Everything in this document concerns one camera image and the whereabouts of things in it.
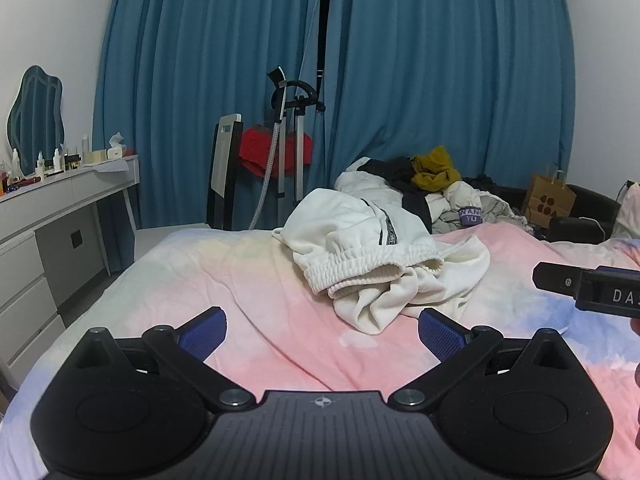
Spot person's right hand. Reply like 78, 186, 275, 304
631, 317, 640, 453

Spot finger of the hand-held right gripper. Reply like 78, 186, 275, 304
532, 261, 587, 297

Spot white sweatpants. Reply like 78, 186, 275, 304
272, 187, 492, 336

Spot dark clothes pile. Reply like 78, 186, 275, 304
461, 174, 511, 196

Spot pastel tie-dye pillow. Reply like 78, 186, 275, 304
611, 192, 640, 241

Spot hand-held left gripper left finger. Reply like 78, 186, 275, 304
75, 306, 256, 412

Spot red garment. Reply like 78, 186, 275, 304
238, 122, 315, 178

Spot garment steamer stand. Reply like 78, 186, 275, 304
247, 66, 327, 232

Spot mustard yellow garment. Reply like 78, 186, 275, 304
410, 146, 462, 193

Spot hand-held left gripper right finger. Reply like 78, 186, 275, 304
387, 307, 581, 413

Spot black and white chair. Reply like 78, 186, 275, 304
206, 112, 246, 232

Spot pastel tie-dye duvet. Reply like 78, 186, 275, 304
0, 220, 640, 480

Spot wavy wall mirror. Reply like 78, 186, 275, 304
6, 65, 66, 162

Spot blue curtain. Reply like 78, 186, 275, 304
320, 0, 586, 211
91, 0, 332, 233

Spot white dressing desk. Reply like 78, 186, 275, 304
0, 154, 141, 391

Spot white tissue box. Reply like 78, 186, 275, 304
104, 132, 127, 161

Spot brown paper bag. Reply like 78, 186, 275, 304
521, 162, 578, 231

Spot black garment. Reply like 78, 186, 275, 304
357, 156, 434, 234

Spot white cable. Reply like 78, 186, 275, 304
579, 216, 608, 242

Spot black footstool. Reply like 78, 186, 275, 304
546, 216, 615, 246

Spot black armchair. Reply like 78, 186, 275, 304
500, 183, 622, 233

